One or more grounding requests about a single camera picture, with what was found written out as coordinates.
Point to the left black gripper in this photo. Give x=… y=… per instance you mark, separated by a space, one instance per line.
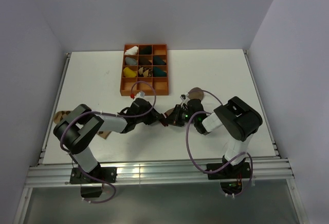
x=154 y=116

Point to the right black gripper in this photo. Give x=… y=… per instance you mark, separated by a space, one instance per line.
x=175 y=118

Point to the tan sock with maroon cuff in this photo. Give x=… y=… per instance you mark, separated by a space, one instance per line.
x=195 y=93

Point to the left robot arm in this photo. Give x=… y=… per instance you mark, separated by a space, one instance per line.
x=76 y=131

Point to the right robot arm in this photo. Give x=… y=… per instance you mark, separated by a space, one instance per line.
x=239 y=119

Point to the argyle rolled sock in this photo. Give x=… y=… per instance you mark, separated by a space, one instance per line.
x=145 y=72

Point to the yellow rolled sock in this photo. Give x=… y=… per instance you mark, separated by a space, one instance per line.
x=129 y=73

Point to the teal rolled sock lower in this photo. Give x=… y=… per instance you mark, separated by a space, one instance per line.
x=157 y=72

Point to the teal rolled sock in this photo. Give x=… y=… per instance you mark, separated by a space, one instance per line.
x=159 y=60
x=157 y=72

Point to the orange wooden compartment tray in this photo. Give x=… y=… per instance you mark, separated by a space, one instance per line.
x=134 y=85

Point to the dark brown rolled sock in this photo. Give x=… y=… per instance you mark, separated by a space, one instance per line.
x=143 y=60

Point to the grey rolled sock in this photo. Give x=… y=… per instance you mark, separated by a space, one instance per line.
x=131 y=61

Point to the teal rolled sock upper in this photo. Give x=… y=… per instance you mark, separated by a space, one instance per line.
x=159 y=60

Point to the white rolled sock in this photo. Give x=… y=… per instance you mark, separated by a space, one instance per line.
x=132 y=51

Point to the dark green rolled sock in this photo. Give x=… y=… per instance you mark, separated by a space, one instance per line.
x=145 y=49

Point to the brown argyle sock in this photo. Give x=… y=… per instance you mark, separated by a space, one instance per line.
x=60 y=115

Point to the aluminium table frame rail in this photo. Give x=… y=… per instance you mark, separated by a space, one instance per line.
x=164 y=172

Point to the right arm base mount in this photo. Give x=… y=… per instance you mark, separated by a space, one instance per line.
x=240 y=171

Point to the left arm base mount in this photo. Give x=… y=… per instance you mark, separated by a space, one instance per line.
x=92 y=184

